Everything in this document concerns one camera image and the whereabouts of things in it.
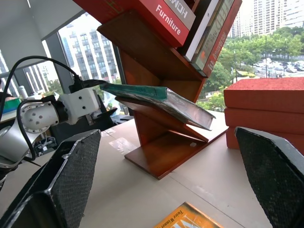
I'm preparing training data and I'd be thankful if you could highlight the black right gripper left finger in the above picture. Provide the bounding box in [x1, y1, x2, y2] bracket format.
[0, 129, 102, 228]

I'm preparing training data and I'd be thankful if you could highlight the yellow cover book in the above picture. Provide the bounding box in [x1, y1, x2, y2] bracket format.
[153, 201, 224, 228]

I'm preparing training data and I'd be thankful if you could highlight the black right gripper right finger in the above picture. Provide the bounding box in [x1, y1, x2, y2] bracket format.
[234, 126, 304, 228]

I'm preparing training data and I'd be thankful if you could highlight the grey HOME book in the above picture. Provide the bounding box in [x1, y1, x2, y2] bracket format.
[163, 0, 197, 31]

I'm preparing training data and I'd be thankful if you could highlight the red Anniversary book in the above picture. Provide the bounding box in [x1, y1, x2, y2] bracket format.
[201, 0, 243, 78]

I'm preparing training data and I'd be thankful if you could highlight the red Furniture book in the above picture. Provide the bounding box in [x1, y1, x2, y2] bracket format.
[72, 0, 192, 48]

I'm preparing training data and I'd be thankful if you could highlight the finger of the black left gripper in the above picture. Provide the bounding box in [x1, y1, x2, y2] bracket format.
[96, 107, 118, 120]
[82, 79, 107, 88]

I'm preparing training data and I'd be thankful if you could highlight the wooden zigzag bookshelf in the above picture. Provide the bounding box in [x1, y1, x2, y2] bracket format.
[96, 0, 229, 181]

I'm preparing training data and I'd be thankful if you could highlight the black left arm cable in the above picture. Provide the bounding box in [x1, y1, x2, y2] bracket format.
[0, 55, 84, 162]

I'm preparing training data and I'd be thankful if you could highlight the white bottle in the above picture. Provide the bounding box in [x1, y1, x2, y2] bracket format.
[19, 85, 29, 100]

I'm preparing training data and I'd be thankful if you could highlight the white spine book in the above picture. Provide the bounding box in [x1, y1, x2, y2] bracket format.
[184, 0, 223, 62]

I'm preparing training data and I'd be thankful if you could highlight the green plastic bin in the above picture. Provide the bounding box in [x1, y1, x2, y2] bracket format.
[0, 97, 22, 117]

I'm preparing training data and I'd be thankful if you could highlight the dark green spine book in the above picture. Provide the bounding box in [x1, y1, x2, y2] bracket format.
[191, 0, 235, 71]

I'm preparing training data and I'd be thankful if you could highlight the teal plastic-wrapped book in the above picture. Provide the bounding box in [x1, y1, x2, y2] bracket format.
[99, 83, 217, 132]

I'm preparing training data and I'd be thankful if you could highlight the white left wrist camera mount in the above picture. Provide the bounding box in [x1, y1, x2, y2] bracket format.
[58, 87, 101, 125]

